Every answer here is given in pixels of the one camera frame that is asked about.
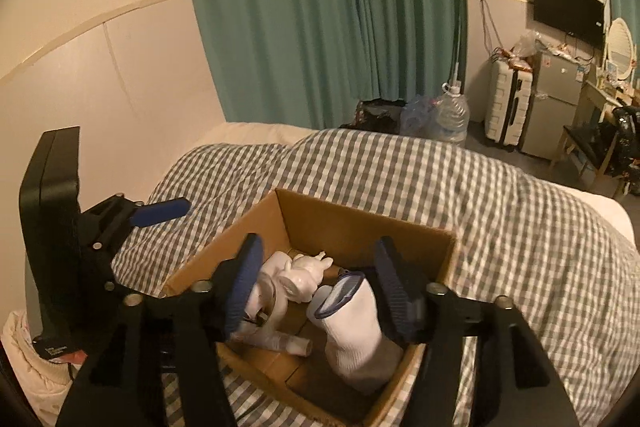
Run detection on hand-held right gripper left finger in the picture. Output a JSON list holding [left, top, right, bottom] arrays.
[[55, 233, 266, 427]]

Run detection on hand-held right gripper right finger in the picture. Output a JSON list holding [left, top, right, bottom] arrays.
[[372, 237, 581, 427]]

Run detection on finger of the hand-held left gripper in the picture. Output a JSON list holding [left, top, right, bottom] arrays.
[[127, 198, 190, 229]]

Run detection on white plug-in device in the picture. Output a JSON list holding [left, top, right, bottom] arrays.
[[245, 253, 292, 333]]

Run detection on white animal figurine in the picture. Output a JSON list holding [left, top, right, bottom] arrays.
[[277, 251, 335, 304]]

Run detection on white knit glove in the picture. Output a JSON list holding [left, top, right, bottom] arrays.
[[306, 272, 403, 395]]

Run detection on small white tube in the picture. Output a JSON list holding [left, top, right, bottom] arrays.
[[250, 329, 313, 358]]

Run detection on brown cardboard box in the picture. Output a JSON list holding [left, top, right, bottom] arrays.
[[160, 188, 458, 427]]

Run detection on green checkered blanket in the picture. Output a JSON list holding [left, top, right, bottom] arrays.
[[110, 127, 640, 427]]

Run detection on white puffy cloth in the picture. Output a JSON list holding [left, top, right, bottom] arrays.
[[0, 311, 76, 425]]

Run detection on dark patterned bag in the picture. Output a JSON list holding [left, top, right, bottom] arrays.
[[340, 99, 407, 134]]

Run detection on blue plastic bag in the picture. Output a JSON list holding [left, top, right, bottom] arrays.
[[400, 94, 443, 138]]

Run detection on large clear water bottle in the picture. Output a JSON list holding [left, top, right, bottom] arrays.
[[432, 79, 470, 146]]

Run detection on white suitcase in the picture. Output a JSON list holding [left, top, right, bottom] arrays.
[[484, 57, 538, 151]]

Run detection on wide green curtain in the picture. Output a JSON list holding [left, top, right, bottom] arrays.
[[175, 0, 361, 131]]

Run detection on wooden chair dark seat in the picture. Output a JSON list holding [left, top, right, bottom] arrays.
[[550, 124, 621, 188]]

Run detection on small silver fridge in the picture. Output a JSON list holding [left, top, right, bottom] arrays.
[[520, 52, 591, 160]]

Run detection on white thin pole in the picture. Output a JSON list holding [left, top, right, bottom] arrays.
[[451, 12, 463, 82]]

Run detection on orange snack bag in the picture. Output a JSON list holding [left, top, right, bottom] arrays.
[[492, 47, 532, 71]]

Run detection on pile of black clothes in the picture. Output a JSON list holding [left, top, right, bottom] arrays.
[[597, 104, 640, 196]]

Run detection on clear plastic bag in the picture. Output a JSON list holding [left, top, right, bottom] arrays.
[[510, 32, 545, 60]]

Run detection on wooden dressing table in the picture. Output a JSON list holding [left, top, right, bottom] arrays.
[[575, 79, 640, 124]]

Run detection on white oval mirror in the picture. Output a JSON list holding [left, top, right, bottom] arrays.
[[604, 18, 636, 82]]

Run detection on hanging wall cable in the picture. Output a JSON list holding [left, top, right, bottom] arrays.
[[479, 0, 507, 54]]

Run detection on black wall television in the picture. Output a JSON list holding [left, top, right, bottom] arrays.
[[532, 0, 605, 49]]

